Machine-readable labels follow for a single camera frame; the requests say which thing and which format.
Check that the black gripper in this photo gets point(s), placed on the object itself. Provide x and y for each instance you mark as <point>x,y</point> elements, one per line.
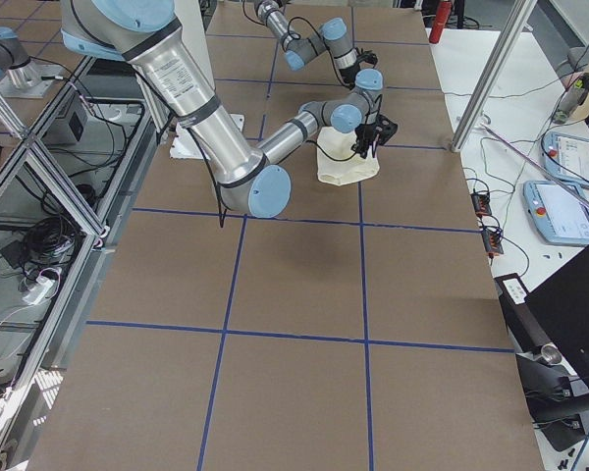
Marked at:
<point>365,133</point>

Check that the cream long-sleeve cat shirt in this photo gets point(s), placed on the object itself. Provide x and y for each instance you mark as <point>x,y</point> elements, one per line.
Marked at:
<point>336,162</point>

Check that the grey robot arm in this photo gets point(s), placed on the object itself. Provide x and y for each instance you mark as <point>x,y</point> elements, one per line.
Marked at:
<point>332,38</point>
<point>246,178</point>

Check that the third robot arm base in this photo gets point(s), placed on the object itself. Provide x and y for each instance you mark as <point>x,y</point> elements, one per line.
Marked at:
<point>20,75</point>

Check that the orange terminal block far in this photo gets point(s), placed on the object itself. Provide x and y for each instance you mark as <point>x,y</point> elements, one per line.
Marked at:
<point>481,203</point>

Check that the orange terminal block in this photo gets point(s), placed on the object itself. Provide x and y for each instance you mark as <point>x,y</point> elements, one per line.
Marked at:
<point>481,203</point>
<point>492,240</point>

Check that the orange terminal block near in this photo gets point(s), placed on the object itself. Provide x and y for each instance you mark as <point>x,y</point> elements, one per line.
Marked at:
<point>492,240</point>

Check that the red bottle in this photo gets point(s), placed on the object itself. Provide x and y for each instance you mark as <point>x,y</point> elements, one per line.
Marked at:
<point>442,15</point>

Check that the near blue teach pendant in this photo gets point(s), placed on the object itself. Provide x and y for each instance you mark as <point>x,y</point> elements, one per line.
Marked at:
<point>557,216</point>

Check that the blue teach pendant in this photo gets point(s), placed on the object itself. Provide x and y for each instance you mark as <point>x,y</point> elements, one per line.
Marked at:
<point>566,157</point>
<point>557,216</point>

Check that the far blue teach pendant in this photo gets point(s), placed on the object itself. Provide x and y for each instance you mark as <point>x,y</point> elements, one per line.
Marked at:
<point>566,157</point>

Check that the black monitor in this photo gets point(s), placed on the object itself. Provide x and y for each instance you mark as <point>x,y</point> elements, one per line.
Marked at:
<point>561,307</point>

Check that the white power strip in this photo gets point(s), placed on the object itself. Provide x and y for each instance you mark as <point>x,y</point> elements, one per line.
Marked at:
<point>39,291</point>

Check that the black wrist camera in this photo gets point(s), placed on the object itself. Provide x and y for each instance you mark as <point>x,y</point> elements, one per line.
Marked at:
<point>385,130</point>
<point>366,57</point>

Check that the aluminium frame post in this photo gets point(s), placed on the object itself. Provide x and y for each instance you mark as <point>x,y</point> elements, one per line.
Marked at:
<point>504,45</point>

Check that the white camera mast base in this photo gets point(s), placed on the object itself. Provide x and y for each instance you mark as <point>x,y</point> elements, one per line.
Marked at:
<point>203,122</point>

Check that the aluminium frame rail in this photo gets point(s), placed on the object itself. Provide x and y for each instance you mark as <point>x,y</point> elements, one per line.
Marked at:
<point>31,151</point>

